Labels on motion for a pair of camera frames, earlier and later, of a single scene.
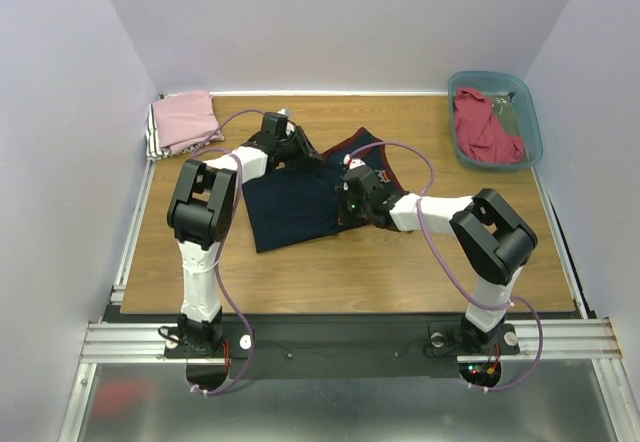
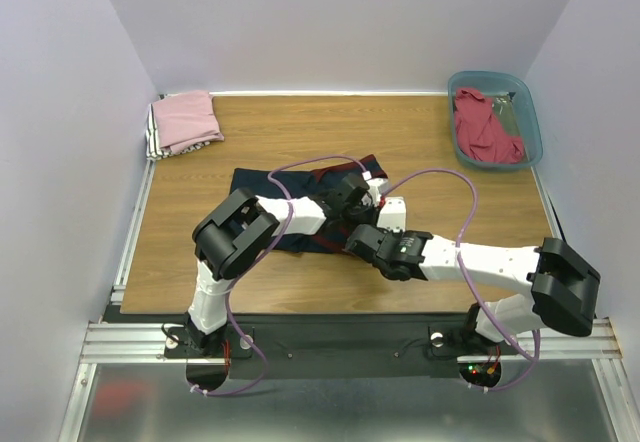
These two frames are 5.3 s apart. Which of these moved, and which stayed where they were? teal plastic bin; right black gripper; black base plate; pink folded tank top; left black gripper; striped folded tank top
Moved: right black gripper; left black gripper
Stayed: teal plastic bin; black base plate; pink folded tank top; striped folded tank top
